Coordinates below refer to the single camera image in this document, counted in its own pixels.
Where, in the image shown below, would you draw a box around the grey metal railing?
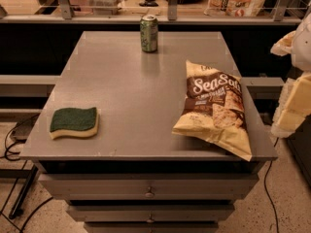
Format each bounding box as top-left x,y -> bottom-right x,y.
0,0 -> 310,25

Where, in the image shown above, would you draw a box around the top drawer knob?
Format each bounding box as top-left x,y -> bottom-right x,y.
145,187 -> 155,198

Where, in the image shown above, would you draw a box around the black cables on left floor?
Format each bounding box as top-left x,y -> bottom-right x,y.
0,114 -> 54,233

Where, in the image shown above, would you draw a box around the green soda can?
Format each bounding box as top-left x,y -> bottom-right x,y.
140,15 -> 158,52

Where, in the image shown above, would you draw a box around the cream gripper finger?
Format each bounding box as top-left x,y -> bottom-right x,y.
271,73 -> 311,138
270,31 -> 295,56

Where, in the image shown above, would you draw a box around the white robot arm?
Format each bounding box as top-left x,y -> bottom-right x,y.
270,15 -> 311,138

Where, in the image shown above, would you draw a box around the green and yellow sponge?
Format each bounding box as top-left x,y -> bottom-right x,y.
50,107 -> 99,140

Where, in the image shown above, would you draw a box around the brown sea salt chip bag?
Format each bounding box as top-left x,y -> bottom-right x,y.
172,60 -> 252,161

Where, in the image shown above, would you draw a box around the black metal stand leg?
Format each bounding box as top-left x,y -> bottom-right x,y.
9,166 -> 38,219

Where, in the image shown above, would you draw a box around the grey drawer cabinet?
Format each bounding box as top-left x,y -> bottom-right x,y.
21,31 -> 277,233

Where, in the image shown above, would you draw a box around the black cable on right floor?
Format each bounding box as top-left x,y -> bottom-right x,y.
262,137 -> 281,233

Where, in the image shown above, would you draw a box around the drawer knob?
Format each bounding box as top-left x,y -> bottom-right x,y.
146,215 -> 155,223
145,187 -> 155,198

